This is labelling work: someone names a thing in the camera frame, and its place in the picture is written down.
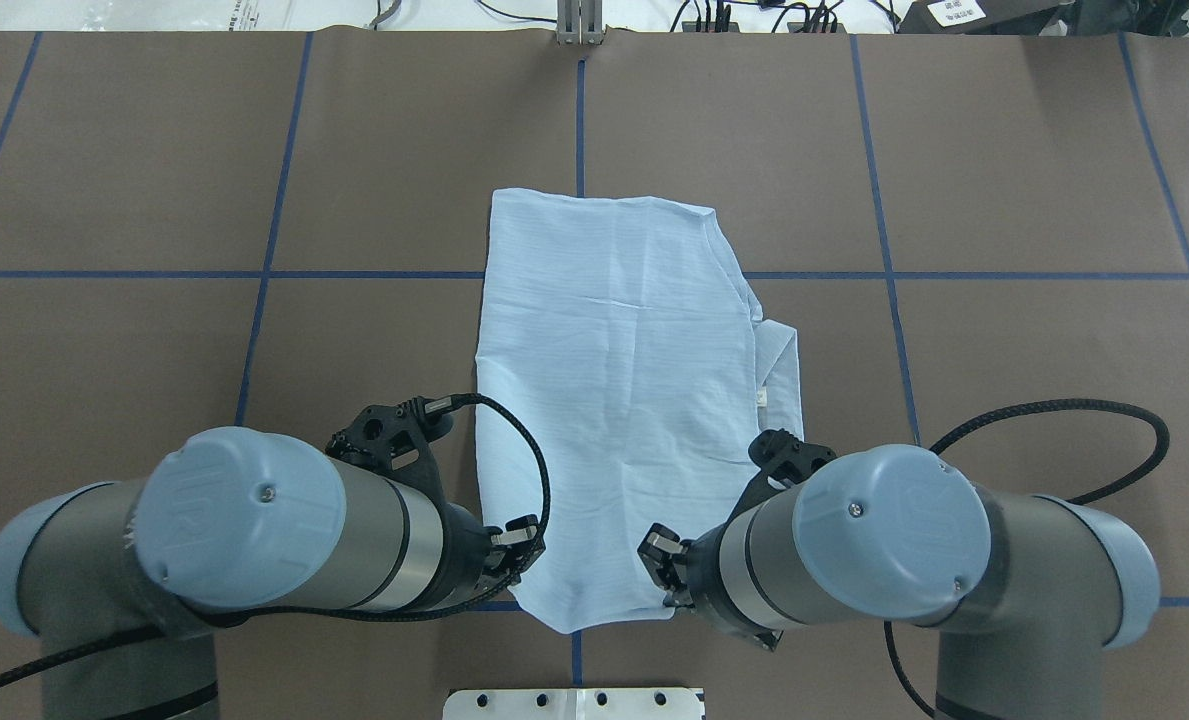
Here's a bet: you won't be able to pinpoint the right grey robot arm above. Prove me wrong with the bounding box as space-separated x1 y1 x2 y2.
638 430 1160 719

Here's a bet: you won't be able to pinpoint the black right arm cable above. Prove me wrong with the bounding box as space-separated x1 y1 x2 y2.
882 398 1171 720

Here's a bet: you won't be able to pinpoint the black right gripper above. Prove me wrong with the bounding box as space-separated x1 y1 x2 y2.
638 429 837 652

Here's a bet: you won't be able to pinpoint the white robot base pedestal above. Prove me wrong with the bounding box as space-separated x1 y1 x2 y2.
442 687 707 719

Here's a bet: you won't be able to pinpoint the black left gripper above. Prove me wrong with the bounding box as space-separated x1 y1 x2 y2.
326 396 547 612

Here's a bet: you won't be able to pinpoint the black cables behind table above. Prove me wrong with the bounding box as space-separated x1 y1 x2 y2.
369 0 900 34

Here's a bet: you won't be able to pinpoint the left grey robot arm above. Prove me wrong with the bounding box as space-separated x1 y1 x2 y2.
0 393 552 719

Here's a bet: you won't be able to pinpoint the grey camera mount clamp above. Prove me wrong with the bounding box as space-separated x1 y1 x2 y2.
556 0 606 46

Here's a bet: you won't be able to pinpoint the light blue button-up shirt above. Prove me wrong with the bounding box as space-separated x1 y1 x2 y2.
474 188 804 634

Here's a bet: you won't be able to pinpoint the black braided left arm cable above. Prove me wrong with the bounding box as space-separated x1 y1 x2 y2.
0 393 551 710

